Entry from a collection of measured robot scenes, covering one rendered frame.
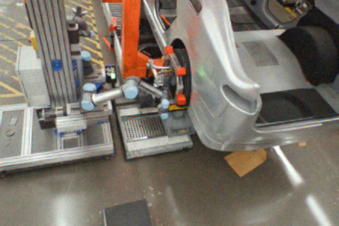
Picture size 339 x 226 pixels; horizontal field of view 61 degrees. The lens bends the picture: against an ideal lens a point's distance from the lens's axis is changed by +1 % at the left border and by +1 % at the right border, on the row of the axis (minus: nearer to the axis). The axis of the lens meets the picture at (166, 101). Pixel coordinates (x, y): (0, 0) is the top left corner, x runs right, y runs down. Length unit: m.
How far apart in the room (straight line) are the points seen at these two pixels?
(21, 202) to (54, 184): 0.33
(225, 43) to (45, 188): 2.34
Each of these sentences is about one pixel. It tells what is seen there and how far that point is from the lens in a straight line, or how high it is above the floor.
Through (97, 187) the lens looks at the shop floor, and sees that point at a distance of 3.32.
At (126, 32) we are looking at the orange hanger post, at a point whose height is 1.20.
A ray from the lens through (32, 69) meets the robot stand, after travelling 2.74.
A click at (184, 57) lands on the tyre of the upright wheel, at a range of 2.99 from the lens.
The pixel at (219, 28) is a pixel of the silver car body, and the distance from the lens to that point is 2.46.
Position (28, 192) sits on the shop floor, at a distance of 3.42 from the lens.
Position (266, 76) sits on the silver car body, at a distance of 3.45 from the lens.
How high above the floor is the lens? 2.94
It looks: 45 degrees down
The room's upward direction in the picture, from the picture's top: 10 degrees clockwise
